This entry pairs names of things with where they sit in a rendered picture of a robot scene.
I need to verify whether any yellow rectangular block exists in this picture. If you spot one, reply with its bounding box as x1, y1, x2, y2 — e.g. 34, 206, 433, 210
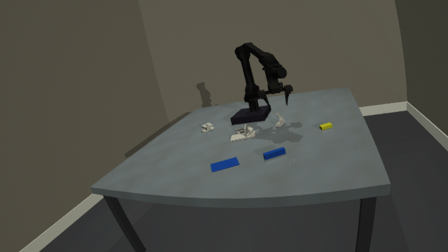
319, 123, 333, 130

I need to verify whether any blue rectangular bar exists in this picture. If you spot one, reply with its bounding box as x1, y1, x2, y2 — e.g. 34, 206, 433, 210
263, 147, 286, 160

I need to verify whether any blue flat rectangular plate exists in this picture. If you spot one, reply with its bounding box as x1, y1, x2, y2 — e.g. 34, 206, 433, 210
210, 157, 240, 172

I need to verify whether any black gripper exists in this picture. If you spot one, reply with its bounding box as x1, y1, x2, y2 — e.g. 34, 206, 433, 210
258, 78, 293, 109

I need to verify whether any cream curved jaw piece with gear teeth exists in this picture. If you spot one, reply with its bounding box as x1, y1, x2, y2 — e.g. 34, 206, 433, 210
276, 113, 285, 127

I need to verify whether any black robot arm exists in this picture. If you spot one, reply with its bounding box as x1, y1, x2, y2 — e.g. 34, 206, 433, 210
234, 42, 287, 112

